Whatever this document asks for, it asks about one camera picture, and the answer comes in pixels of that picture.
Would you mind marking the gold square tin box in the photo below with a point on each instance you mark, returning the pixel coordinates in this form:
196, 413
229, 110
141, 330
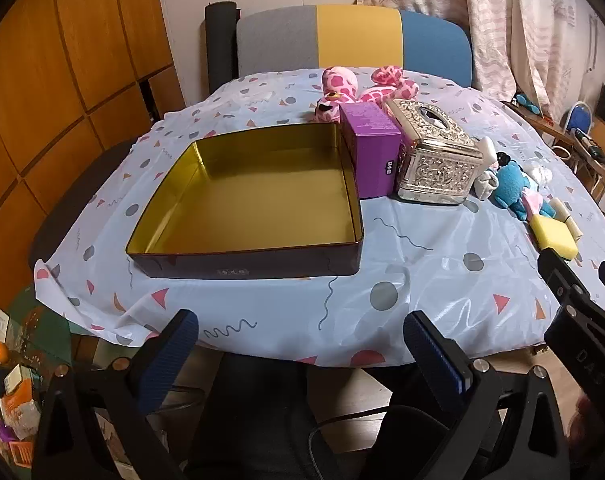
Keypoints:
262, 195

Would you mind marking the blue plush toy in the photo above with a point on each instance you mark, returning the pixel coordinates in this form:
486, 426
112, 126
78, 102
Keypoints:
507, 185

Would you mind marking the purple cardboard box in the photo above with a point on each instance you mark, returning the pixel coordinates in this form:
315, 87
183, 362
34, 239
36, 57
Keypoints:
372, 160

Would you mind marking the wooden side table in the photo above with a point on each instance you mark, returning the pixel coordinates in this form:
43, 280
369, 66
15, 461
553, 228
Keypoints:
547, 127

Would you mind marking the patterned light blue tablecloth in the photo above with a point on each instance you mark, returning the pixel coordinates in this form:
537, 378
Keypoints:
432, 270

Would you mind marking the printed beige curtain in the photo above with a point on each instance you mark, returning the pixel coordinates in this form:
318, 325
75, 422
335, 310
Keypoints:
507, 20

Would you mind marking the silver embossed tissue box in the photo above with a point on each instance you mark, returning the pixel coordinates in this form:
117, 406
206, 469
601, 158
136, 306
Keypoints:
432, 170

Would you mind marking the blue folding chair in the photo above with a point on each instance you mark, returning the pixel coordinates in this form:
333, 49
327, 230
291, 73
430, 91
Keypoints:
580, 119

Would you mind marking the yellow sponge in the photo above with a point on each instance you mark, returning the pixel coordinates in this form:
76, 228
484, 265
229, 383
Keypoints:
552, 235

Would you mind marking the grey yellow blue chair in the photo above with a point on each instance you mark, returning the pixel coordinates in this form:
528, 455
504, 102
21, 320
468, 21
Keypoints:
357, 35

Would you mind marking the pink spotted plush toy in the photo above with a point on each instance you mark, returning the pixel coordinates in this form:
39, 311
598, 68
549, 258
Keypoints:
342, 85

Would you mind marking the small white soft toy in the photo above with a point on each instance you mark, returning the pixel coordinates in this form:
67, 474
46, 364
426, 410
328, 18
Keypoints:
538, 173

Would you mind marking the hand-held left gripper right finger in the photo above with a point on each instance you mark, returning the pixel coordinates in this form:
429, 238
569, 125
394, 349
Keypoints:
435, 355

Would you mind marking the blue object on side table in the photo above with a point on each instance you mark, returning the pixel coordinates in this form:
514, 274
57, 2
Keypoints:
526, 102

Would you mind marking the wooden wardrobe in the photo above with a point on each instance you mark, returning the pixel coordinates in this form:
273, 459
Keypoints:
57, 60

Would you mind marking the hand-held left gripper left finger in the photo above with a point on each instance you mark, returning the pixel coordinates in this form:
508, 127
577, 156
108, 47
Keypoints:
167, 360

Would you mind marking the black rolled mat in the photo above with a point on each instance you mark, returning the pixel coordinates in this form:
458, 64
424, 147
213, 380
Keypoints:
221, 45

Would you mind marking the small black soft toy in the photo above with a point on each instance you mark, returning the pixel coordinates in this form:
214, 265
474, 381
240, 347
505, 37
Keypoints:
503, 158

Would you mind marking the green power tool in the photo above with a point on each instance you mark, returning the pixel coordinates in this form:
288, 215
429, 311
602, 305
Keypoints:
592, 147

